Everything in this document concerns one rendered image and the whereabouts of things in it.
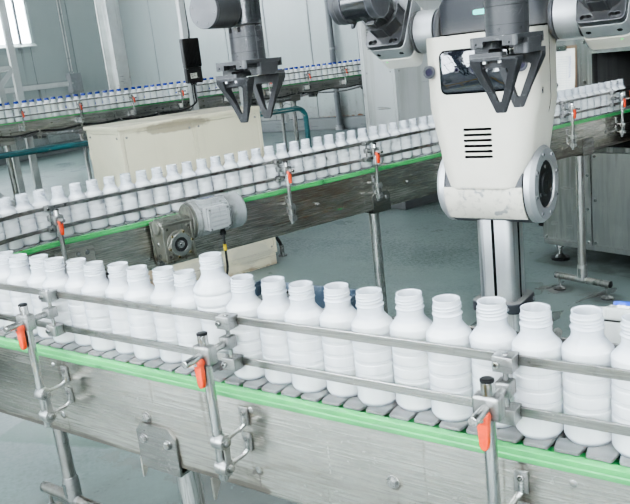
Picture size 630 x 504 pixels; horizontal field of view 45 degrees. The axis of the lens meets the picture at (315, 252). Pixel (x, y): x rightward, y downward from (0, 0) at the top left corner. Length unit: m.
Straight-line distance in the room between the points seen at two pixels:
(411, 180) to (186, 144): 2.27
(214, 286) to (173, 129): 4.10
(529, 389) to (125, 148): 4.37
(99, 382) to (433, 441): 0.69
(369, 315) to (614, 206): 3.95
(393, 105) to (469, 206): 5.53
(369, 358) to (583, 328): 0.30
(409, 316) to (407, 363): 0.06
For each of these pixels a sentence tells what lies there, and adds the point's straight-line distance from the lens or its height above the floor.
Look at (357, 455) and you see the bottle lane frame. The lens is 1.13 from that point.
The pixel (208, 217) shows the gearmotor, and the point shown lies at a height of 0.99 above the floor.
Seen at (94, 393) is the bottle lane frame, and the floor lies 0.93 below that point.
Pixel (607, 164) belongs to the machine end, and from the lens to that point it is 4.91.
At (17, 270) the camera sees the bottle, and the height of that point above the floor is 1.14.
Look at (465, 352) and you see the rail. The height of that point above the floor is 1.11.
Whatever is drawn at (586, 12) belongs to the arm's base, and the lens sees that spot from 1.54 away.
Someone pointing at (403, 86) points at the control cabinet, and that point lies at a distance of 7.14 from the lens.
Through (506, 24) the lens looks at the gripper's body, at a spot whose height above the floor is 1.50.
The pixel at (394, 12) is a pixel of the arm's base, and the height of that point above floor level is 1.56.
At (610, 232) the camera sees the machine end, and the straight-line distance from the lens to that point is 5.00.
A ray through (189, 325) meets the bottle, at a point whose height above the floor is 1.08.
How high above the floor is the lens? 1.49
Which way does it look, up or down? 14 degrees down
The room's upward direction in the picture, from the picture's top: 7 degrees counter-clockwise
